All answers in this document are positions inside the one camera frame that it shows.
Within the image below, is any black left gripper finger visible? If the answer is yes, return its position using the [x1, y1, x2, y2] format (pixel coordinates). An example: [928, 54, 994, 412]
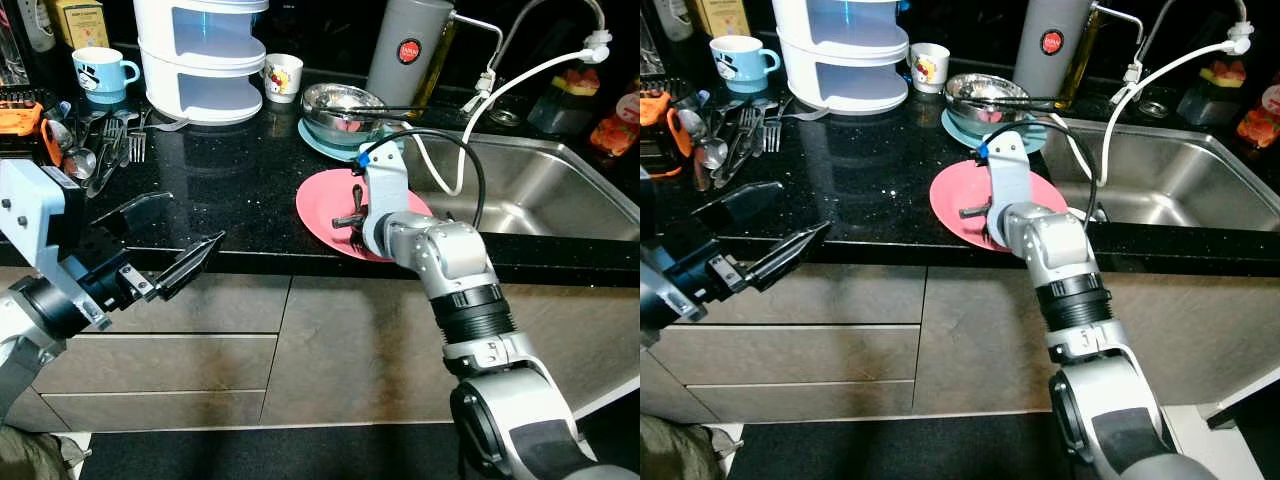
[148, 232, 227, 301]
[745, 222, 833, 293]
[90, 192, 174, 241]
[695, 182, 786, 233]

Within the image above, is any pink plate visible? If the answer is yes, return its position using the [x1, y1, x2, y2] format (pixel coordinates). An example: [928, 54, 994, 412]
[296, 168, 434, 264]
[930, 160, 1069, 252]

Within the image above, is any black chopstick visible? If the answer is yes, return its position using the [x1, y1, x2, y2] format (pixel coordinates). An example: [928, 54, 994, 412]
[330, 103, 441, 116]
[975, 93, 1086, 106]
[975, 98, 1084, 113]
[330, 108, 439, 123]

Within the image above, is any orange kitchen tool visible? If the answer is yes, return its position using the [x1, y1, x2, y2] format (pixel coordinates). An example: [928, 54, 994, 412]
[0, 100, 63, 169]
[640, 90, 693, 159]

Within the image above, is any shallow beige drawer front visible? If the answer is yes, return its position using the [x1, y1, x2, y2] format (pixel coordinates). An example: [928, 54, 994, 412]
[650, 262, 926, 329]
[0, 268, 293, 339]

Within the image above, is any steel fork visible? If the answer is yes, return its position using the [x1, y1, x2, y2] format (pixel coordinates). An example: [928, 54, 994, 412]
[738, 105, 763, 156]
[762, 100, 786, 153]
[100, 115, 126, 166]
[125, 108, 149, 164]

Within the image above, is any teal plate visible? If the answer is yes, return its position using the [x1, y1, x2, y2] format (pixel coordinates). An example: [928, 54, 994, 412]
[297, 115, 403, 164]
[940, 105, 1048, 154]

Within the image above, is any stainless steel bowl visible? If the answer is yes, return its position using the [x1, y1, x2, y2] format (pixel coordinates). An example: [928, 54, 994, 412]
[302, 83, 388, 149]
[945, 73, 1033, 139]

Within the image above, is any medium beige drawer front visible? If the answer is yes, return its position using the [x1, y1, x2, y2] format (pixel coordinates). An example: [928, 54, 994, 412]
[30, 335, 279, 396]
[645, 325, 916, 386]

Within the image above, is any wide beige cabinet front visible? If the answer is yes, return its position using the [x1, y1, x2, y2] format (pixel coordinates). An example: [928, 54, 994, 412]
[910, 265, 1280, 416]
[258, 272, 641, 429]

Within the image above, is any white stacked food container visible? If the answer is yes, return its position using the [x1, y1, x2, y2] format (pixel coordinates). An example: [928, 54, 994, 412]
[133, 0, 269, 127]
[772, 0, 911, 115]

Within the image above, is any blue printed mug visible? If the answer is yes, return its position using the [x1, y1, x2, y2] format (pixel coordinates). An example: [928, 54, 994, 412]
[709, 35, 782, 95]
[71, 46, 142, 106]

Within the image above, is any narrow beige drawer front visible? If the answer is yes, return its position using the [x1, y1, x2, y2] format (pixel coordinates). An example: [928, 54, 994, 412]
[5, 390, 269, 433]
[685, 382, 916, 419]

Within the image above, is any orange red package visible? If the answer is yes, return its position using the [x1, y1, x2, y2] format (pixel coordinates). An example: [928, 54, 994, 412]
[1235, 83, 1280, 149]
[590, 88, 641, 156]

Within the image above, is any grey thermos jug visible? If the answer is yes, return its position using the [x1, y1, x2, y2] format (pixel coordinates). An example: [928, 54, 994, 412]
[1012, 0, 1096, 98]
[366, 0, 456, 109]

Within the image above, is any small white printed cup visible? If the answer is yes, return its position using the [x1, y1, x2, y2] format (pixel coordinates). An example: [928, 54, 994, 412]
[907, 42, 952, 95]
[262, 53, 305, 105]

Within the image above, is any olive green fabric bundle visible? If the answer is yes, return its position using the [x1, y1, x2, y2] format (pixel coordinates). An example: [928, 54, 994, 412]
[640, 415, 723, 480]
[0, 425, 73, 480]

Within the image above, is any stainless steel sink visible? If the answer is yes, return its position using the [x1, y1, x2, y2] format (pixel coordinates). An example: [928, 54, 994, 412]
[1040, 118, 1280, 239]
[393, 130, 641, 246]

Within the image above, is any yellow box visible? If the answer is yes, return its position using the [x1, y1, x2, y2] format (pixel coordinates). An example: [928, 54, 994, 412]
[50, 0, 109, 50]
[695, 0, 753, 39]

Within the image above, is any black sponge holder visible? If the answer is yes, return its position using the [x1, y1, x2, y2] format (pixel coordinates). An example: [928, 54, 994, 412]
[527, 68, 601, 136]
[1178, 60, 1249, 126]

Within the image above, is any dark floor mat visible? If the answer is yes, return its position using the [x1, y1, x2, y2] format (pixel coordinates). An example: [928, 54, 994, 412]
[725, 418, 1066, 480]
[75, 385, 641, 480]

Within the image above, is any thin steel tap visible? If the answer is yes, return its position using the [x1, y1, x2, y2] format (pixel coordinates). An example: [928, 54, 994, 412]
[1095, 3, 1146, 86]
[450, 10, 506, 96]

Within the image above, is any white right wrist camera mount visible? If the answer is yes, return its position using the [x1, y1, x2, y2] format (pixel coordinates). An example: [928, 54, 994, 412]
[358, 135, 418, 256]
[978, 128, 1041, 246]

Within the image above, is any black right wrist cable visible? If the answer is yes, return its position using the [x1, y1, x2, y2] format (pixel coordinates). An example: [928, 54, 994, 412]
[995, 118, 1111, 219]
[370, 127, 488, 231]

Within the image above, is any white faucet hose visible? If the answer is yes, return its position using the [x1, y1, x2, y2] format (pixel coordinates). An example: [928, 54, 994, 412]
[410, 30, 613, 198]
[1060, 22, 1256, 193]

